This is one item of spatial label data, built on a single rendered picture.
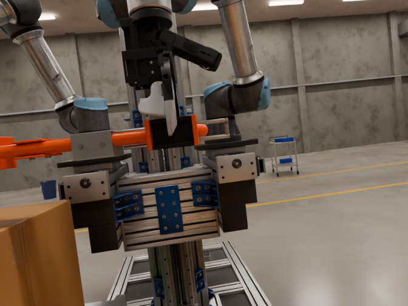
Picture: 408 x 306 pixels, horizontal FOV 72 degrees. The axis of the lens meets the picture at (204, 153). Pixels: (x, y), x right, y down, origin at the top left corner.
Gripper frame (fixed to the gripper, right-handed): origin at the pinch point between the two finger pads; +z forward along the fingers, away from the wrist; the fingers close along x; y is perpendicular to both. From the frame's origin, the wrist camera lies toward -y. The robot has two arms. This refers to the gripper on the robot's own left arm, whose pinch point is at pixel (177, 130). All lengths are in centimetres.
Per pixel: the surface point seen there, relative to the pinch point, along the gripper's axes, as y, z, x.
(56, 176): 558, 73, -1006
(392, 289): -110, 108, -119
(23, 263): 30.2, 20.2, 0.5
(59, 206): 30.2, 13.4, -14.2
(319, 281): -72, 108, -138
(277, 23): -363, -433, -1114
